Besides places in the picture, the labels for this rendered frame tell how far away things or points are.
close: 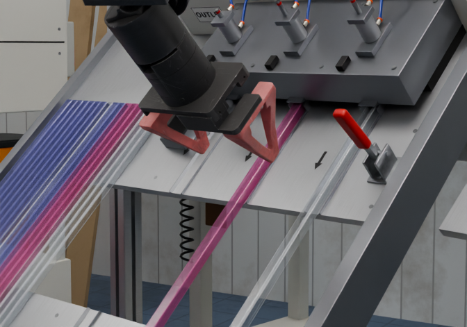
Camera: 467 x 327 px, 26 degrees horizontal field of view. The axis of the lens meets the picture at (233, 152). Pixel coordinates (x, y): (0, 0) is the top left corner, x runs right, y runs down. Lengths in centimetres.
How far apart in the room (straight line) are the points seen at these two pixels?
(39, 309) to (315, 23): 49
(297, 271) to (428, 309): 240
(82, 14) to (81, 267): 110
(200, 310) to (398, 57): 81
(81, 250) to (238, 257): 81
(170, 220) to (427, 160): 385
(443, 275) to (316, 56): 315
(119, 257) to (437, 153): 77
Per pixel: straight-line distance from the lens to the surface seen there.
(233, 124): 92
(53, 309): 126
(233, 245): 474
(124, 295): 174
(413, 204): 109
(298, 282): 201
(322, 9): 129
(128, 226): 172
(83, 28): 448
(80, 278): 431
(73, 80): 161
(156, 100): 98
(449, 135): 114
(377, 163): 108
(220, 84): 94
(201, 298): 181
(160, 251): 497
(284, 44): 127
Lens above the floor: 116
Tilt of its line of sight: 6 degrees down
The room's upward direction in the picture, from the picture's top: straight up
